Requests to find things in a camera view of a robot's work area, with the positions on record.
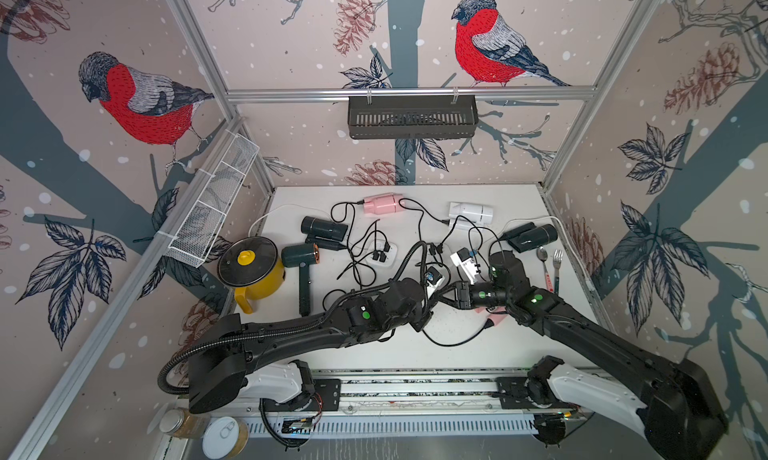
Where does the dark green small hair dryer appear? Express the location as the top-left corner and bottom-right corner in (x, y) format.
(300, 216), (348, 251)

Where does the silver fork dark handle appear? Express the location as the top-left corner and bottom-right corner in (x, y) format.
(553, 249), (564, 295)

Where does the silver spoon pink handle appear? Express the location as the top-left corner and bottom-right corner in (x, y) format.
(536, 246), (554, 292)

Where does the yellow pot with glass lid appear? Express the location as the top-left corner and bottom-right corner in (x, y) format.
(217, 236), (285, 314)

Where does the black hanging wall basket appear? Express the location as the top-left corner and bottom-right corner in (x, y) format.
(347, 95), (479, 140)

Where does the white folding hair dryer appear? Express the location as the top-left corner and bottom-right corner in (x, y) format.
(448, 202), (494, 230)

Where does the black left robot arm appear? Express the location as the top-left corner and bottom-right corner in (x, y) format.
(157, 241), (430, 414)

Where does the white wire basket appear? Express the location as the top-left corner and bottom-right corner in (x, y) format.
(164, 130), (259, 268)

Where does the pink folding hair dryer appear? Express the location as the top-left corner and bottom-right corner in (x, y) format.
(363, 193), (403, 216)

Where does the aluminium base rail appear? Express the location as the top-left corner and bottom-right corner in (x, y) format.
(211, 369), (592, 440)

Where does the glass jar with lid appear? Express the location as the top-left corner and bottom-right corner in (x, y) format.
(159, 408), (210, 439)

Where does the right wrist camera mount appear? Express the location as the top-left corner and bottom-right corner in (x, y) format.
(450, 247), (481, 285)

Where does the white power strip left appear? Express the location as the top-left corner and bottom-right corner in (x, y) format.
(362, 240), (398, 269)

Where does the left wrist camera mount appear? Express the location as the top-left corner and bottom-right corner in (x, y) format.
(424, 266), (446, 297)

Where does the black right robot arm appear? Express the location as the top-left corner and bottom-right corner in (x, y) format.
(436, 251), (728, 459)

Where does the green copper long hair dryer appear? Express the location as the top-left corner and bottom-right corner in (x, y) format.
(281, 243), (320, 317)

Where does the white lidded tin can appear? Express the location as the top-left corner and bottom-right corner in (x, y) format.
(202, 416), (249, 460)

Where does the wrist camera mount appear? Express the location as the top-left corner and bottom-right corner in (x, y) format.
(450, 247), (481, 285)
(424, 266), (446, 297)

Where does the black cord of small dryer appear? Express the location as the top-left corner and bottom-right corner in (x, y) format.
(347, 218), (391, 263)

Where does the dark green folding hair dryer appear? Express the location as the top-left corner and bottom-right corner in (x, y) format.
(500, 222), (558, 253)

